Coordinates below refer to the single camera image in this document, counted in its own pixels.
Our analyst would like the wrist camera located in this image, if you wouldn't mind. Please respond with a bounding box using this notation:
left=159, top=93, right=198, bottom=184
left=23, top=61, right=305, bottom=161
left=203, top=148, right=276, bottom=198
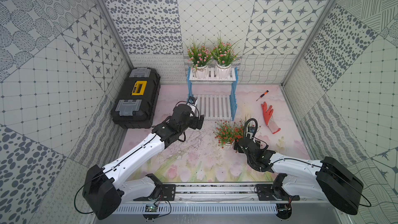
left=246, top=125, right=258, bottom=140
left=187, top=96, right=198, bottom=106

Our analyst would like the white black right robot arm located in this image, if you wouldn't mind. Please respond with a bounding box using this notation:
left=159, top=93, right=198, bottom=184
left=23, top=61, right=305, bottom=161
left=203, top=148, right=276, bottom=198
left=233, top=118, right=372, bottom=215

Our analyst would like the orange black screwdriver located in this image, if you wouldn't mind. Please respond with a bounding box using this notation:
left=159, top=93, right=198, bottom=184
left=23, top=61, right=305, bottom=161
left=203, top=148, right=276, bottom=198
left=256, top=90, right=269, bottom=101

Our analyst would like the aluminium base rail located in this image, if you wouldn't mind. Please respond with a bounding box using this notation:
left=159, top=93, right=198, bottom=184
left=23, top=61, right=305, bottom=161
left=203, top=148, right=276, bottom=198
left=88, top=181, right=346, bottom=215

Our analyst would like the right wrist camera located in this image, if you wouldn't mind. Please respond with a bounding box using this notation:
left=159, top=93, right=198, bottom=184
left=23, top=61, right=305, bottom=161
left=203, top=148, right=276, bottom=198
left=246, top=125, right=258, bottom=140

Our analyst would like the blue white wooden plant rack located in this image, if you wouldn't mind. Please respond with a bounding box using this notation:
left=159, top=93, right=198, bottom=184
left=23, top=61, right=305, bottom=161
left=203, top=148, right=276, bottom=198
left=187, top=67, right=238, bottom=121

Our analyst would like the red baby's breath potted plant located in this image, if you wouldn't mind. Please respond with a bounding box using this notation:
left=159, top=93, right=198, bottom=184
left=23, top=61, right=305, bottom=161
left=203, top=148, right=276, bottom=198
left=214, top=120, right=244, bottom=148

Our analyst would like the black yellow plastic toolbox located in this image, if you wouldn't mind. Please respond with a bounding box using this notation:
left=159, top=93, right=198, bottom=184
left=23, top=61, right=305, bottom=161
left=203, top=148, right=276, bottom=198
left=110, top=67, right=161, bottom=129

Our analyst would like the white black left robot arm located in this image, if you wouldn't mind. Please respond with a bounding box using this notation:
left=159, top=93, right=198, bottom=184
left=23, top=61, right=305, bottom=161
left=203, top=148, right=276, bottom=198
left=77, top=97, right=205, bottom=220

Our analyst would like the red rubber work glove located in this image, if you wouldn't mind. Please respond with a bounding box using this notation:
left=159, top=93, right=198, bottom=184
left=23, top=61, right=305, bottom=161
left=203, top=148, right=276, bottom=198
left=261, top=102, right=280, bottom=134

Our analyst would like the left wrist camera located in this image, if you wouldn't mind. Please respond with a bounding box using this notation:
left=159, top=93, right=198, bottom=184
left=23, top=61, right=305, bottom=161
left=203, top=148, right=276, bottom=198
left=187, top=96, right=198, bottom=106

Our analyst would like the pink baby's breath potted plant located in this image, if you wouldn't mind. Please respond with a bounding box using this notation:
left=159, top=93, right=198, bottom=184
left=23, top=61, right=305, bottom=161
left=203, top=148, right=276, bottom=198
left=187, top=40, right=213, bottom=79

